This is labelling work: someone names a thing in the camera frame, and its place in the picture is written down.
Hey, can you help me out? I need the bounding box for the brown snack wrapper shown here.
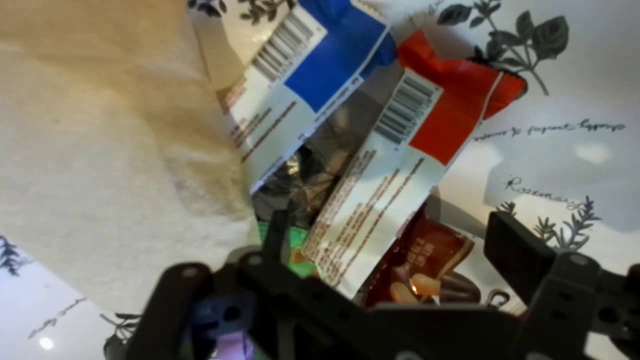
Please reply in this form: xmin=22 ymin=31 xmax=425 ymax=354
xmin=357 ymin=213 xmax=484 ymax=310

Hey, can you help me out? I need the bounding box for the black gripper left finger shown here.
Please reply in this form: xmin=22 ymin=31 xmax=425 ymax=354
xmin=122 ymin=208 xmax=293 ymax=360

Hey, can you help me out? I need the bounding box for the white bowl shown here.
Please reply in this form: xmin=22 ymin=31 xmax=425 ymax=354
xmin=0 ymin=0 xmax=640 ymax=360

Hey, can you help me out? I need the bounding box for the green snack wrapper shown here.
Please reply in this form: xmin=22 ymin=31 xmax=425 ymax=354
xmin=256 ymin=218 xmax=320 ymax=281

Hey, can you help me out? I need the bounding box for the purple snack wrapper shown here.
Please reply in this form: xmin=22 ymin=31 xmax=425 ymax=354
xmin=195 ymin=292 xmax=260 ymax=360

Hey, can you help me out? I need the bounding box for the red and white wrapper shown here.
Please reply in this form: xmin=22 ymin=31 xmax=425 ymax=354
xmin=290 ymin=28 xmax=530 ymax=304

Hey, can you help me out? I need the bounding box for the blue and white wrapper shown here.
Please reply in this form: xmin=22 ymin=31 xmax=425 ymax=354
xmin=218 ymin=0 xmax=399 ymax=196

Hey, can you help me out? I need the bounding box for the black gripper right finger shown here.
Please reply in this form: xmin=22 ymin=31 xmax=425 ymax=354
xmin=481 ymin=210 xmax=640 ymax=360

